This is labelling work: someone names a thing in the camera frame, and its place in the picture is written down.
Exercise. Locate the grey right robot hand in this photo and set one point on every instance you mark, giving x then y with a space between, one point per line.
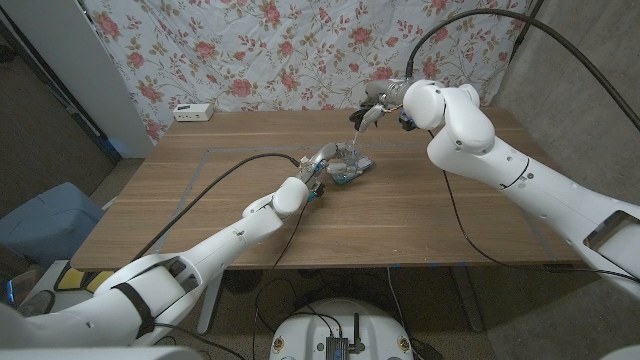
387 92

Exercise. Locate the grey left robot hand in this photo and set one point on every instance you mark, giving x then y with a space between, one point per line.
322 152

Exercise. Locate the clear plastic bottle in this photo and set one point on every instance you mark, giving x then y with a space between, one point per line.
350 152

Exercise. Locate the black trigger spray cap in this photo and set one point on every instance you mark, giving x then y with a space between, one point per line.
357 117

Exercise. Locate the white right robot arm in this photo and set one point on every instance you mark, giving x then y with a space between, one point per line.
500 165

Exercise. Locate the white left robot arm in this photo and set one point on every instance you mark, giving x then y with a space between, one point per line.
200 255

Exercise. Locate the teal toy phone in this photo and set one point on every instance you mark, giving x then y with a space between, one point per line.
346 178

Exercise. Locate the floral backdrop cloth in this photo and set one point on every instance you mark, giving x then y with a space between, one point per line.
300 50

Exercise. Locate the white power strip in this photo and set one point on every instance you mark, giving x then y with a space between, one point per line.
192 112

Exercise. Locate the black round floor fan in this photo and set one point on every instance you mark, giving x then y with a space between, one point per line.
242 281

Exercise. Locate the black backdrop stand pole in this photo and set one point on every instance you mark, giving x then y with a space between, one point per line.
535 10

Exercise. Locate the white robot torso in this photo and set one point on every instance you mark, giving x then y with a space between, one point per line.
310 330

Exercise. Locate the white table leg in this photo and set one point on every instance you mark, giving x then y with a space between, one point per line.
210 305

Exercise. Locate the grey table leg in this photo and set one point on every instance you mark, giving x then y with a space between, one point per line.
467 300

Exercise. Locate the yellow black floor pad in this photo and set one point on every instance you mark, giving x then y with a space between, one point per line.
97 280
70 279

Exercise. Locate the white partition board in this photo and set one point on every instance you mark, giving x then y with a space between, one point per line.
75 60

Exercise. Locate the blue storage bin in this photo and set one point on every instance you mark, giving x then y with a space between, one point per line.
45 220

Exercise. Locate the grey sneaker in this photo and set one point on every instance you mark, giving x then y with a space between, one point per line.
36 301

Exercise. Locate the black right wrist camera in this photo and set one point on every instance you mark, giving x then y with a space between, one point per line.
407 122

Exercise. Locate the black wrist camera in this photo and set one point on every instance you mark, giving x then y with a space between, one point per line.
407 122
317 190

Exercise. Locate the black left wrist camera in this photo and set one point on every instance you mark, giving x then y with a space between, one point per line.
317 190

